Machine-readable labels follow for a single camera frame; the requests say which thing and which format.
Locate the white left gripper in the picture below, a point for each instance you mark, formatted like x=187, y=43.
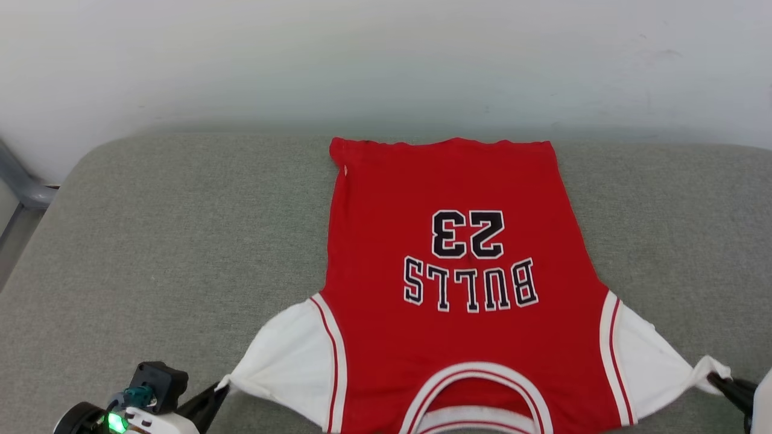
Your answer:
x=157, y=423

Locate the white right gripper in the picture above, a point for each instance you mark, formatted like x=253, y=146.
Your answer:
x=766, y=410

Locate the red white Bulls jersey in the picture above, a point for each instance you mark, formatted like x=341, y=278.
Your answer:
x=452, y=181

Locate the black round motor housing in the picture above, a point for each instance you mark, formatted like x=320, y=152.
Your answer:
x=78, y=421

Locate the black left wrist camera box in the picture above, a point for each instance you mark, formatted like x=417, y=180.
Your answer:
x=160, y=380

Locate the grey metal frame post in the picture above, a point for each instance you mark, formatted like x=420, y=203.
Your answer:
x=27, y=191

